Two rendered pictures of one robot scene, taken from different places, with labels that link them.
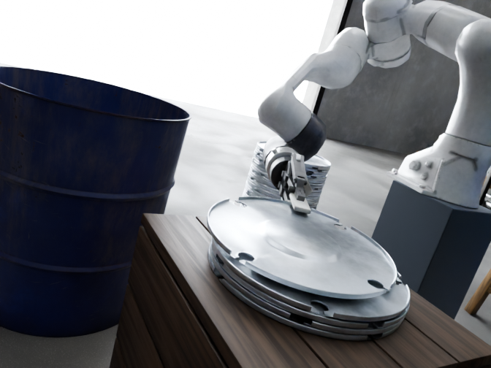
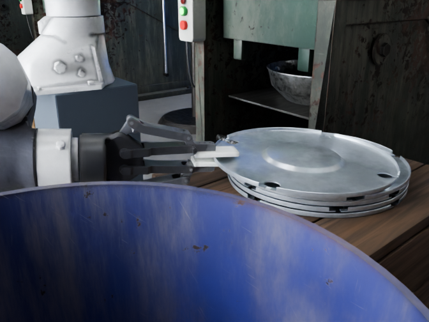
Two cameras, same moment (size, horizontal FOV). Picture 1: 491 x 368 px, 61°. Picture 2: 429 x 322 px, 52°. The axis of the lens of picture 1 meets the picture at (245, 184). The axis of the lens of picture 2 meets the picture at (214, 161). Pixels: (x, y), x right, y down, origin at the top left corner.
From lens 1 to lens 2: 98 cm
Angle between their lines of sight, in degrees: 91
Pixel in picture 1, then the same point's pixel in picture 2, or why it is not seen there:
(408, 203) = (89, 107)
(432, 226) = (126, 111)
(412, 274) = not seen: hidden behind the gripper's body
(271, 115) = (23, 95)
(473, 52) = not seen: outside the picture
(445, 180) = (103, 64)
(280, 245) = (341, 161)
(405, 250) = not seen: hidden behind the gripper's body
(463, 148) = (97, 25)
